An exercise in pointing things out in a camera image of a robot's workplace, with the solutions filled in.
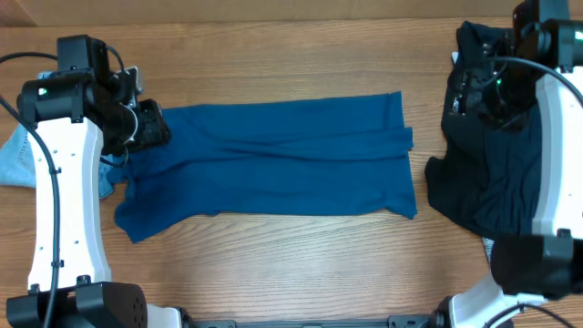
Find blue polo shirt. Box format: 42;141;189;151
108;92;417;242

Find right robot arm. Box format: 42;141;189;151
424;0;582;327

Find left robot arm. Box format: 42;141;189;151
6;35;190;328

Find dark navy shirt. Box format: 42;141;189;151
424;20;547;241

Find folded light blue jeans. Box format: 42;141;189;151
0;70;115;200

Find light grey denim garment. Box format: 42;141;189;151
482;238;495;262

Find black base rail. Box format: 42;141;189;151
181;312;451;328

